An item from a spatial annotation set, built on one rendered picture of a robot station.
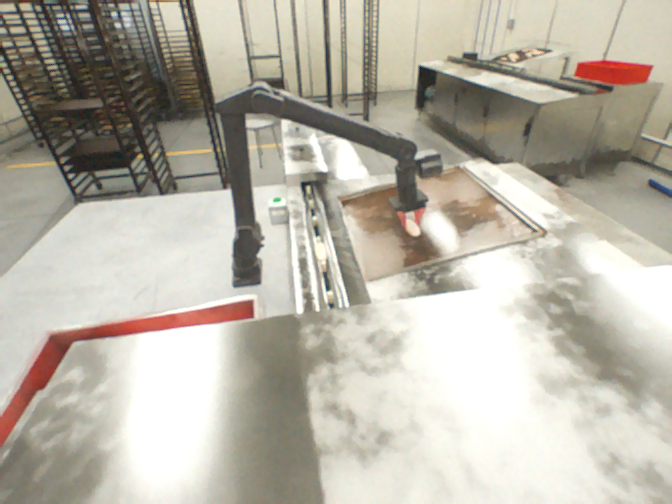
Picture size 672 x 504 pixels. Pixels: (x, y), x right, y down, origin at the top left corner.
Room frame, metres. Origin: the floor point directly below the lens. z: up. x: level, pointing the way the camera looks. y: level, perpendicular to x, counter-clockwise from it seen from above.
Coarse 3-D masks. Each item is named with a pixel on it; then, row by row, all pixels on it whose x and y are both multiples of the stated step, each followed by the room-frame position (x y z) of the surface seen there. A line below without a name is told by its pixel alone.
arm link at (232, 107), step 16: (224, 96) 0.88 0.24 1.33; (240, 96) 0.83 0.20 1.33; (224, 112) 0.83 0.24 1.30; (240, 112) 0.83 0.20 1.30; (256, 112) 0.84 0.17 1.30; (224, 128) 0.84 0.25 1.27; (240, 128) 0.84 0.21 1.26; (224, 144) 0.85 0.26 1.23; (240, 144) 0.84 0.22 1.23; (240, 160) 0.84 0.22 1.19; (240, 176) 0.84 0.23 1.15; (240, 192) 0.84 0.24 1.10; (240, 208) 0.84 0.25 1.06; (240, 224) 0.83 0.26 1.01; (240, 240) 0.81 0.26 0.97; (256, 240) 0.82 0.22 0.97; (240, 256) 0.81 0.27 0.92
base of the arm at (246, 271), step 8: (232, 256) 0.84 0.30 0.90; (256, 256) 0.86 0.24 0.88; (232, 264) 0.85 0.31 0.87; (240, 264) 0.83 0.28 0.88; (248, 264) 0.83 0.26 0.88; (256, 264) 0.84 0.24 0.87; (240, 272) 0.82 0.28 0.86; (248, 272) 0.82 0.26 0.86; (256, 272) 0.84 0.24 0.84; (232, 280) 0.81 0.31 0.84; (240, 280) 0.81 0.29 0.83; (248, 280) 0.81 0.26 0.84; (256, 280) 0.81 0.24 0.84
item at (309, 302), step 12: (288, 192) 1.36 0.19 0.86; (300, 192) 1.36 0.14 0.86; (288, 204) 1.25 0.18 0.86; (300, 204) 1.24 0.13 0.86; (300, 216) 1.14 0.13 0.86; (300, 228) 1.06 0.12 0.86; (300, 240) 0.98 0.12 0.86; (300, 252) 0.91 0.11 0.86; (300, 264) 0.84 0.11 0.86; (300, 276) 0.78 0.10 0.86; (312, 276) 0.78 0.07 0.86; (300, 288) 0.73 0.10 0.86; (312, 288) 0.73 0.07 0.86; (300, 300) 0.68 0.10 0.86; (312, 300) 0.68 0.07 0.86; (300, 312) 0.64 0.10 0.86
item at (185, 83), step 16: (160, 0) 6.60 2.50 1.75; (176, 0) 7.10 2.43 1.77; (192, 0) 7.11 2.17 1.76; (160, 16) 7.07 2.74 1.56; (160, 32) 6.59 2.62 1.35; (192, 32) 6.64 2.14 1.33; (160, 48) 6.58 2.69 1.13; (176, 80) 6.94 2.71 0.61; (192, 80) 6.87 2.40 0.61; (192, 96) 6.71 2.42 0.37; (192, 112) 6.61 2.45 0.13
